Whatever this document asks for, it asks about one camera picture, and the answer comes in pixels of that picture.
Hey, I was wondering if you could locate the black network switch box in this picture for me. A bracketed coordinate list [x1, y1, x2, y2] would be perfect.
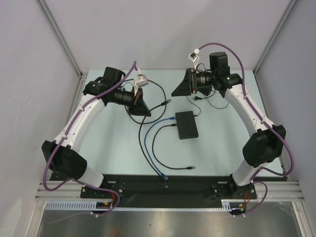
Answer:
[175, 111, 199, 140]

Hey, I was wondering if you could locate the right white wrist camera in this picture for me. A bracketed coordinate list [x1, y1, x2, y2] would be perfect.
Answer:
[188, 48, 199, 70]

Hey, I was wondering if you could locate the white slotted cable duct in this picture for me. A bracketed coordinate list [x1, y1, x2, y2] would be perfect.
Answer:
[45, 200, 113, 211]

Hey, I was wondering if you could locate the black power adapter cable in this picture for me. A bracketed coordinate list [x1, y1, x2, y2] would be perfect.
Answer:
[186, 87, 230, 117]

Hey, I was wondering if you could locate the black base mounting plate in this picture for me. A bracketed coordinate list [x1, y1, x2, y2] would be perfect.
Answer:
[49, 172, 289, 209]

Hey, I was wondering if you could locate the blue ethernet cable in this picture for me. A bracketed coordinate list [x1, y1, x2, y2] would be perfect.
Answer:
[144, 117, 177, 180]

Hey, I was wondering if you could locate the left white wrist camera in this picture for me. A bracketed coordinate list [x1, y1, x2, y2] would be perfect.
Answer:
[133, 69, 149, 96]

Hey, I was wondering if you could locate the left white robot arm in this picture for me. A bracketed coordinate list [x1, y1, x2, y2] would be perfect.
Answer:
[41, 65, 151, 198]

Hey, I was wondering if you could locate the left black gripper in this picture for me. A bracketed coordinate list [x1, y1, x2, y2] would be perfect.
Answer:
[110, 86, 151, 117]

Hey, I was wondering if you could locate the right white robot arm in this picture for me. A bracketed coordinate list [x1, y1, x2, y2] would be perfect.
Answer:
[171, 52, 286, 198]

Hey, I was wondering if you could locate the aluminium frame rail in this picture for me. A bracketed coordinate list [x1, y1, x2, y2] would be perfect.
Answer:
[34, 180, 307, 202]

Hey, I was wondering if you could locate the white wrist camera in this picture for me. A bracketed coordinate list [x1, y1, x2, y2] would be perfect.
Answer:
[188, 48, 199, 70]
[133, 69, 149, 96]

